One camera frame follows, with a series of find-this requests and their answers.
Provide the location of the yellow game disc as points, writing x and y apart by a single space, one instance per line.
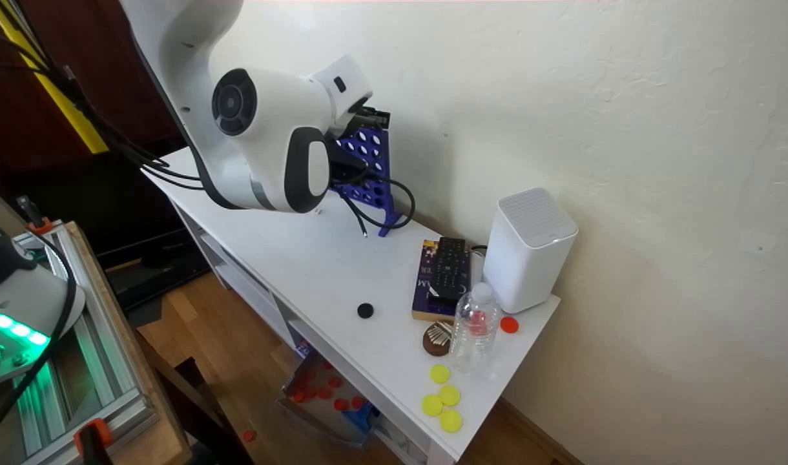
432 406
451 422
451 397
440 373

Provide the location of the cardboard box of discs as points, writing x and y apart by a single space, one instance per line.
322 397

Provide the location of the red game disc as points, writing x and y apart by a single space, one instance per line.
509 325

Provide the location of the yellow game disc upper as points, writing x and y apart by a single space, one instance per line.
440 373

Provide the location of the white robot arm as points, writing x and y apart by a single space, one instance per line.
259 135

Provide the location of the brown round coaster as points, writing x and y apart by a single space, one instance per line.
437 339

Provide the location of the white speaker box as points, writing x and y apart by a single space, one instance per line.
529 247

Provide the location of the aluminium frame stand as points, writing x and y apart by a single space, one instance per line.
96 375

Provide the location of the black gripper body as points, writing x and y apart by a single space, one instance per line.
365 119

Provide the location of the yellow game disc lower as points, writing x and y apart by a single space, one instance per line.
451 422

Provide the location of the yellow game disc left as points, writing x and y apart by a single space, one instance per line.
432 406

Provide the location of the blue connect four grid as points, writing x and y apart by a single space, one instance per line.
361 175

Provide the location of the purple card box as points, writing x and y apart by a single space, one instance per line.
424 307

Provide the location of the clear plastic bottle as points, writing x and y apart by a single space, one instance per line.
477 325

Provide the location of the black remote control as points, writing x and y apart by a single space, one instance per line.
449 270

